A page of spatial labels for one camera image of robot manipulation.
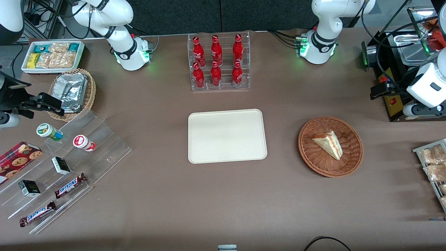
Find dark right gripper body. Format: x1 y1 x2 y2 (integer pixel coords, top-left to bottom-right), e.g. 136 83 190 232
0 71 32 113

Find triangular sandwich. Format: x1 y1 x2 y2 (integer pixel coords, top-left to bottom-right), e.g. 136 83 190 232
312 130 344 161

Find small tan wicker basket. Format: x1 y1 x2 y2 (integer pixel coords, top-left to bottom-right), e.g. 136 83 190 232
48 68 97 122

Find tray of packaged snacks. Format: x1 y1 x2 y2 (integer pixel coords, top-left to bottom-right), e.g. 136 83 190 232
413 138 446 213

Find large brown wicker basket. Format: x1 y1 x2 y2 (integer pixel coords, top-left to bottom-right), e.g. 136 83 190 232
298 116 364 178

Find cream plastic tray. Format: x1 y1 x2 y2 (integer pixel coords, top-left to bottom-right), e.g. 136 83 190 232
188 109 268 164

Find black food warmer machine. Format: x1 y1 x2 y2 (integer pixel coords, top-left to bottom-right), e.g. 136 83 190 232
370 6 446 123

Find green lid yogurt cup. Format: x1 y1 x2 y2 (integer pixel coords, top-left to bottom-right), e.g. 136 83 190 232
36 123 64 142

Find steel warmer pan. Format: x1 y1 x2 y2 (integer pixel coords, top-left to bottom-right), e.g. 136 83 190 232
397 43 432 67

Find white snack bin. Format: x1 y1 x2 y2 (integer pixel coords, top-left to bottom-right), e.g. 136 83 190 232
21 40 85 75

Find clear bag of nuts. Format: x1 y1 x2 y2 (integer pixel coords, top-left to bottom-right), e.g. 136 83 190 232
36 52 58 69
56 51 77 69
49 42 70 54

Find red lid yogurt cup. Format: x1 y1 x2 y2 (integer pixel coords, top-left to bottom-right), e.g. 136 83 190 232
72 134 97 152

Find red cookie box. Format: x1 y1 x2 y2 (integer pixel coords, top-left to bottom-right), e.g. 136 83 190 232
0 141 43 185

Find small black box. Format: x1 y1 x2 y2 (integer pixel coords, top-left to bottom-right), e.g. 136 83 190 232
18 180 41 198
51 156 71 176

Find clear acrylic step display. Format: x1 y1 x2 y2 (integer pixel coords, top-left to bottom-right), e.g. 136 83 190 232
0 110 132 235

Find Snickers chocolate bar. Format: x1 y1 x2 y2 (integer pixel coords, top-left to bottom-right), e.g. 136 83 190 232
19 200 57 228
54 173 88 199

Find red cola bottle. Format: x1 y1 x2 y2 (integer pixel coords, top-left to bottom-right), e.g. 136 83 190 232
232 33 244 63
210 35 223 65
210 61 222 87
192 36 206 67
231 61 244 88
192 62 206 89

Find brown table cloth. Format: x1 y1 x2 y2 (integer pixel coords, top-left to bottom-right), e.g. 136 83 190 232
0 26 446 251

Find clear acrylic bottle rack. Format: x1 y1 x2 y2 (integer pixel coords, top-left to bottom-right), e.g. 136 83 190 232
187 31 251 92

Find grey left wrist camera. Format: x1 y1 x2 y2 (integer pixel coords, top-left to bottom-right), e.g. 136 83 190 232
402 102 446 117

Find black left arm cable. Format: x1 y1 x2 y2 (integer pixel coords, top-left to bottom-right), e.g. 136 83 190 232
360 0 440 96

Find aluminium frame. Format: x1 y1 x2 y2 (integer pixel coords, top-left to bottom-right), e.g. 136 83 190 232
24 0 65 40

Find black left base cables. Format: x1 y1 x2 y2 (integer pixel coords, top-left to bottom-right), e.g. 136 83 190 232
267 29 304 48

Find black right base cable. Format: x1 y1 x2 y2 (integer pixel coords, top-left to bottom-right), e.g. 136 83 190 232
130 24 160 53

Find black cable loop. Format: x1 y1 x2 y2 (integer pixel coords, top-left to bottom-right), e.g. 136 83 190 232
303 236 352 251

